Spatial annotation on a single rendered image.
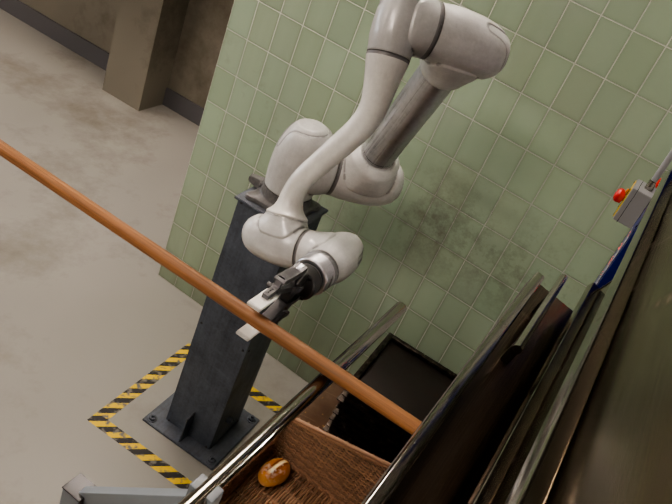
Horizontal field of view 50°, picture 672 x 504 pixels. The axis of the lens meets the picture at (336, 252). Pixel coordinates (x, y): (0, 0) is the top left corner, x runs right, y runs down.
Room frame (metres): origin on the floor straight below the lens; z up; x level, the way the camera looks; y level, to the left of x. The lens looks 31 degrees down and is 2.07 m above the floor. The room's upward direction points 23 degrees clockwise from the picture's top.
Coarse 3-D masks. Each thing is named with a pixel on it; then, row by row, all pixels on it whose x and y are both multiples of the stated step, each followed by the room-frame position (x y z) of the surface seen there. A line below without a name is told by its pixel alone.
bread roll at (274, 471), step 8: (264, 464) 1.29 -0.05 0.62; (272, 464) 1.28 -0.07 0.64; (280, 464) 1.29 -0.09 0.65; (288, 464) 1.31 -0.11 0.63; (264, 472) 1.26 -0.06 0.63; (272, 472) 1.27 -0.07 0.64; (280, 472) 1.28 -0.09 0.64; (288, 472) 1.30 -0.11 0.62; (264, 480) 1.25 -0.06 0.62; (272, 480) 1.26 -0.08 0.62; (280, 480) 1.27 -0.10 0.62
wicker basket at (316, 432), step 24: (288, 432) 1.37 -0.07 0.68; (312, 432) 1.35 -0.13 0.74; (264, 456) 1.34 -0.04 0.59; (288, 456) 1.36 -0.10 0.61; (312, 456) 1.34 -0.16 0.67; (336, 456) 1.32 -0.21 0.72; (360, 456) 1.30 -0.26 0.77; (240, 480) 1.24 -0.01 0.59; (288, 480) 1.31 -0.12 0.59; (312, 480) 1.33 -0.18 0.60; (336, 480) 1.31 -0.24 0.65; (360, 480) 1.30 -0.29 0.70
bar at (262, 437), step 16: (400, 304) 1.39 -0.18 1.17; (384, 320) 1.31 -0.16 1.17; (368, 336) 1.23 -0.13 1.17; (352, 352) 1.16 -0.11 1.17; (320, 384) 1.03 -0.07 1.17; (304, 400) 0.97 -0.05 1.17; (288, 416) 0.92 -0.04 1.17; (256, 432) 0.86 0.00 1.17; (272, 432) 0.87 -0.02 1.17; (240, 448) 0.81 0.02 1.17; (256, 448) 0.83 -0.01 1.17; (224, 464) 0.77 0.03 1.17; (240, 464) 0.78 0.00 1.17; (80, 480) 0.80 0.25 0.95; (208, 480) 0.73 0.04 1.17; (224, 480) 0.74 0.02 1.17; (64, 496) 0.77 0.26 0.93; (80, 496) 0.77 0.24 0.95; (96, 496) 0.77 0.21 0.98; (112, 496) 0.76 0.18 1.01; (128, 496) 0.75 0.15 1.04; (144, 496) 0.74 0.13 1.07; (160, 496) 0.73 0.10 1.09; (176, 496) 0.72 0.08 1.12; (192, 496) 0.69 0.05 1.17; (208, 496) 0.71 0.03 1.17
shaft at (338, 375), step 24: (0, 144) 1.30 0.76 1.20; (24, 168) 1.27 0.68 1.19; (72, 192) 1.24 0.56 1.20; (96, 216) 1.21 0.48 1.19; (144, 240) 1.18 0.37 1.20; (168, 264) 1.16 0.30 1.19; (216, 288) 1.13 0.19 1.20; (240, 312) 1.10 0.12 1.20; (288, 336) 1.08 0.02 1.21; (312, 360) 1.05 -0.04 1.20; (360, 384) 1.04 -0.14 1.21; (384, 408) 1.01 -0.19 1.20; (408, 432) 0.99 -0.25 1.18
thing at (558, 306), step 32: (544, 288) 1.30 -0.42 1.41; (544, 320) 1.19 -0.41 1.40; (544, 352) 1.09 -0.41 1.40; (480, 384) 0.91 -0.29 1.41; (512, 384) 0.95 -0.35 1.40; (448, 416) 0.81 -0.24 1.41; (480, 416) 0.84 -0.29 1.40; (512, 416) 0.88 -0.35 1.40; (448, 448) 0.75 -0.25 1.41; (480, 448) 0.78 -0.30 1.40; (416, 480) 0.67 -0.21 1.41; (448, 480) 0.70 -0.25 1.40
